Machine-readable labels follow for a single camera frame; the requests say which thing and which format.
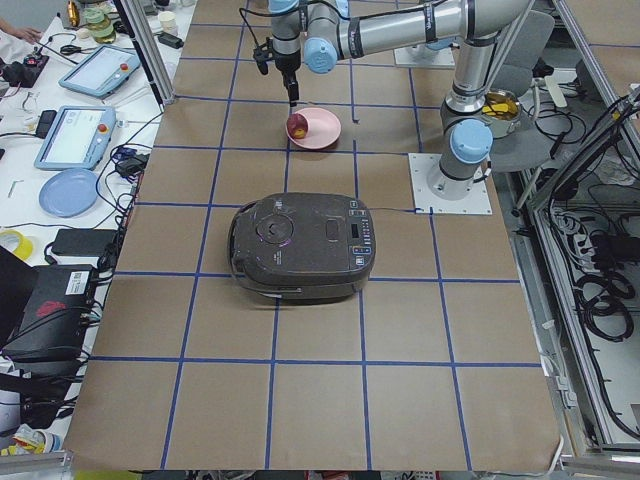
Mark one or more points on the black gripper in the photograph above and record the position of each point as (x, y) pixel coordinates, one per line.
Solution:
(286, 62)

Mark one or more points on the red apple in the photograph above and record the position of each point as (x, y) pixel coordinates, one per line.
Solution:
(297, 126)

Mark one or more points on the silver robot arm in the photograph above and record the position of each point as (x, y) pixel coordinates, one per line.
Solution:
(440, 44)
(318, 34)

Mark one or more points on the pink plate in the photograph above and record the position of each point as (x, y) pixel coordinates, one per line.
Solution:
(324, 129)

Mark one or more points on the blue plate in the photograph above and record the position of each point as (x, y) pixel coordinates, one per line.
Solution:
(69, 193)

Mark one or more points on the white purple cup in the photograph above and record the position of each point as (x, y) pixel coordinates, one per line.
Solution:
(168, 22)

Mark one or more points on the dark grey rice cooker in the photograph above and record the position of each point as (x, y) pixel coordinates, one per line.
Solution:
(302, 246)

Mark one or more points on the far teach pendant tablet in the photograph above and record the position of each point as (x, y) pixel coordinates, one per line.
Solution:
(101, 73)

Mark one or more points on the teach pendant tablet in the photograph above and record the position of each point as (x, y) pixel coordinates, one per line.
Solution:
(101, 73)
(78, 138)

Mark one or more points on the steel pot with yellow contents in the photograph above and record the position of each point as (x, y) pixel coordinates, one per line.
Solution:
(501, 112)

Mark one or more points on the near teach pendant tablet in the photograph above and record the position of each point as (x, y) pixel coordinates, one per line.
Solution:
(78, 138)

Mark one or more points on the grey office chair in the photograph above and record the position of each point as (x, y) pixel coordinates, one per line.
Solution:
(524, 147)

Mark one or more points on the black power adapter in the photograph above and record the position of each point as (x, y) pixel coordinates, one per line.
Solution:
(82, 242)

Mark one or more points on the yellow tape roll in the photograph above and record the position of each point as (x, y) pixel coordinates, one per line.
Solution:
(16, 243)

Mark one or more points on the black laptop with red logo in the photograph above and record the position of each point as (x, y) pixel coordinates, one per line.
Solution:
(44, 309)

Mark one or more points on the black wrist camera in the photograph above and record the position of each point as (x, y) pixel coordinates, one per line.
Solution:
(263, 55)

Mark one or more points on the aluminium frame post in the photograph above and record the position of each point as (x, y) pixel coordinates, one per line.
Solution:
(134, 18)

